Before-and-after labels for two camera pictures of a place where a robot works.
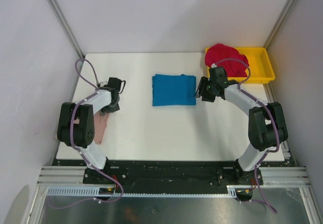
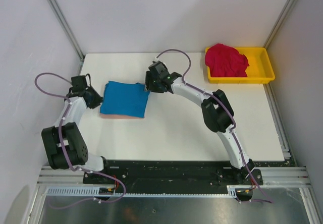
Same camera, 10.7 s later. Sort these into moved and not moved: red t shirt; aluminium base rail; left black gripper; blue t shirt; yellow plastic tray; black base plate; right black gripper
Moved: left black gripper; blue t shirt; right black gripper
Not moved: red t shirt; black base plate; aluminium base rail; yellow plastic tray
